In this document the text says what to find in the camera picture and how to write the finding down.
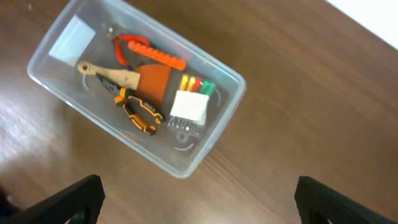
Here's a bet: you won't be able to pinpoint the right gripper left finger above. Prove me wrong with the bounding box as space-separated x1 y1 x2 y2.
1 175 105 224

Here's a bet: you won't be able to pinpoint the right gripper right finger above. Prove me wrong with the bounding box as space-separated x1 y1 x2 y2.
294 176 393 224

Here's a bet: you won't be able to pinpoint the orange black long-nose pliers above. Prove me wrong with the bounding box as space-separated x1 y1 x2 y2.
96 73 166 136

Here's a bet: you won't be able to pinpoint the clear plastic container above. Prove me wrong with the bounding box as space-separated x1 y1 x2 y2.
27 1 246 179

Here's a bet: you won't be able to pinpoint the orange scraper wooden handle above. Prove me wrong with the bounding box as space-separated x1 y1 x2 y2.
78 61 171 107

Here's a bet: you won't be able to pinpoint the clear box coloured pegs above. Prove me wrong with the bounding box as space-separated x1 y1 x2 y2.
167 74 216 143

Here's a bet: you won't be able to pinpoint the small red-handled cutters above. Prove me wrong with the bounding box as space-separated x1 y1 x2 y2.
108 27 151 71

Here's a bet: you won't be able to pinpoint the orange perforated strip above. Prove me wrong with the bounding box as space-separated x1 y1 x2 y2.
127 41 187 71

